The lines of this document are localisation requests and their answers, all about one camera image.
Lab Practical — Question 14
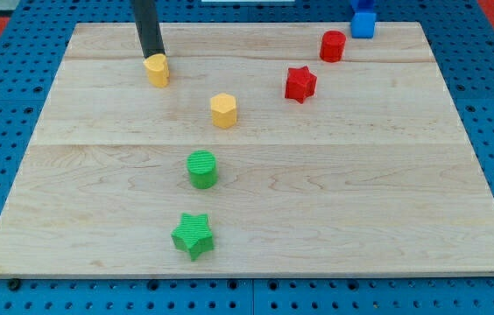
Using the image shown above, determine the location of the wooden board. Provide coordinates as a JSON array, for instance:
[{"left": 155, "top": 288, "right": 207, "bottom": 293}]
[{"left": 0, "top": 22, "right": 494, "bottom": 279}]

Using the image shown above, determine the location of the green cylinder block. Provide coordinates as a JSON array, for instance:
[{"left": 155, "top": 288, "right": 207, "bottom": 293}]
[{"left": 187, "top": 150, "right": 218, "bottom": 189}]

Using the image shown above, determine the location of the yellow hexagon block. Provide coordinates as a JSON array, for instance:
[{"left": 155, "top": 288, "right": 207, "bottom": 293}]
[{"left": 210, "top": 93, "right": 237, "bottom": 129}]

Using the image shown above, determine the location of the red star block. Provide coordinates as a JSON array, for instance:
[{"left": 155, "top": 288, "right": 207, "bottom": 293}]
[{"left": 285, "top": 66, "right": 317, "bottom": 104}]

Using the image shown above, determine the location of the green star block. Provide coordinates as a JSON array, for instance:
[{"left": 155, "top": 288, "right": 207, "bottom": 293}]
[{"left": 171, "top": 213, "right": 215, "bottom": 262}]

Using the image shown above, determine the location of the yellow heart block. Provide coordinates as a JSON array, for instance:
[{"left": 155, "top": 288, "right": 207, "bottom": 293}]
[{"left": 143, "top": 53, "right": 170, "bottom": 88}]

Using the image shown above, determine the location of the red cylinder block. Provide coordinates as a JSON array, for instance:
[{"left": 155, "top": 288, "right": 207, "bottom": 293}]
[{"left": 320, "top": 30, "right": 346, "bottom": 63}]

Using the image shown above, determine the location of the blue block behind cube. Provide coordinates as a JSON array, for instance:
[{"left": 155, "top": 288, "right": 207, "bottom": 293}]
[{"left": 349, "top": 0, "right": 375, "bottom": 13}]

